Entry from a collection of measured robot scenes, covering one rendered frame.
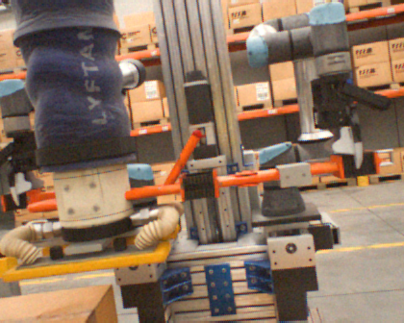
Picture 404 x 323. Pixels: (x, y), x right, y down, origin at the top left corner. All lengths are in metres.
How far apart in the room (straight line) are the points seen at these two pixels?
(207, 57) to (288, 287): 0.86
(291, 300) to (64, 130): 0.88
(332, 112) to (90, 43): 0.54
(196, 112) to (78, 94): 0.68
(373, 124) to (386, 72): 1.57
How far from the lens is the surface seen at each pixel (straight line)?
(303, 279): 1.44
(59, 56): 0.97
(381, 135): 9.75
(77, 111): 0.95
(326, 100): 1.01
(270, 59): 1.11
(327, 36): 1.01
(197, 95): 1.57
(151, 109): 8.33
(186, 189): 0.97
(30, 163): 1.36
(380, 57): 8.48
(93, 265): 0.93
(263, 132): 9.40
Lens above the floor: 1.35
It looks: 3 degrees down
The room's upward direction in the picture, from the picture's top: 8 degrees counter-clockwise
